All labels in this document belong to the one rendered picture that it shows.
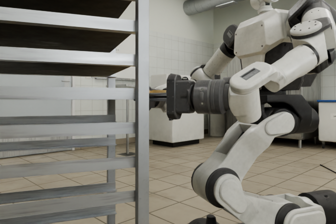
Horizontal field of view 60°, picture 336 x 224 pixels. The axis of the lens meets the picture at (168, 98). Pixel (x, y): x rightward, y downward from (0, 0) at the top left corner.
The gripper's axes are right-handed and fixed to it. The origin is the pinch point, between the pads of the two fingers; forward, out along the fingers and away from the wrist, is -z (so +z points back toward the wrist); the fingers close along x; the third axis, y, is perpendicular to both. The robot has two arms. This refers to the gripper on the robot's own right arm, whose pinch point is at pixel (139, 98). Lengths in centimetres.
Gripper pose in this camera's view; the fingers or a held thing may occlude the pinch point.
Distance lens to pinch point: 121.2
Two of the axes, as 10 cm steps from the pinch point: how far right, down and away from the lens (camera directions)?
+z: 4.0, 0.1, 9.2
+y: 9.2, 0.0, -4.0
